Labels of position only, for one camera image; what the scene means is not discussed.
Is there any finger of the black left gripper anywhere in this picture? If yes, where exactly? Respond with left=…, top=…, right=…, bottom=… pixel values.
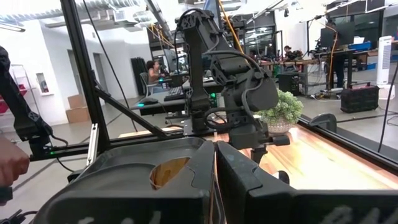
left=250, top=146, right=269, bottom=166

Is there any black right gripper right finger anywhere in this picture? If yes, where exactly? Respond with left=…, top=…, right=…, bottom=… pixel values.
left=216, top=141, right=398, bottom=224

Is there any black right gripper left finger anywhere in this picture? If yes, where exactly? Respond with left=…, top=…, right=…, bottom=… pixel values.
left=32, top=141, right=216, bottom=224

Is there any green potted plant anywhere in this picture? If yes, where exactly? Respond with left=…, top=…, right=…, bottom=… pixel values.
left=256, top=89, right=305, bottom=136

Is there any black keyboard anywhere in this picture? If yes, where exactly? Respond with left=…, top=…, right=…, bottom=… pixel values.
left=164, top=86, right=186, bottom=102

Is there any dark desk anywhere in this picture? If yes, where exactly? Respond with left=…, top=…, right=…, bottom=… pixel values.
left=130, top=79, right=224, bottom=117

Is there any person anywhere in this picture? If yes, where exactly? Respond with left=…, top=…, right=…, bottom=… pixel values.
left=282, top=45, right=304, bottom=62
left=325, top=20, right=346, bottom=90
left=146, top=60, right=166, bottom=85

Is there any cardboard box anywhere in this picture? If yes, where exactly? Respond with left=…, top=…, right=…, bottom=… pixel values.
left=67, top=94, right=88, bottom=110
left=65, top=106, right=91, bottom=124

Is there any grey office chair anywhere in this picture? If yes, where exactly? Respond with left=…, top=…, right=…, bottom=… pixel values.
left=139, top=72, right=157, bottom=98

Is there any black equipment case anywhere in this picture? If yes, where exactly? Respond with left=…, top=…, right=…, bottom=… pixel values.
left=340, top=83, right=381, bottom=114

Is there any person's hand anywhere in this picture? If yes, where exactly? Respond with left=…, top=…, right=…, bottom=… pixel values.
left=0, top=136, right=31, bottom=188

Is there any white tower fan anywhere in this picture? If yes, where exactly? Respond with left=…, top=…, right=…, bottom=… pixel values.
left=376, top=35, right=394, bottom=86

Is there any black curved bracket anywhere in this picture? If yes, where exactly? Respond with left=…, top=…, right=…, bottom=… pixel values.
left=308, top=112, right=338, bottom=133

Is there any yellow cable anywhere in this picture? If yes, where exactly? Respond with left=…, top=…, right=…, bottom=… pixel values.
left=217, top=0, right=245, bottom=54

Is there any black hanging cable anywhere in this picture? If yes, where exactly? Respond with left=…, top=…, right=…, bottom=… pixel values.
left=81, top=0, right=138, bottom=133

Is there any black rig frame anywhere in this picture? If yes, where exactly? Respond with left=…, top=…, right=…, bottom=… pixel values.
left=29, top=0, right=398, bottom=174

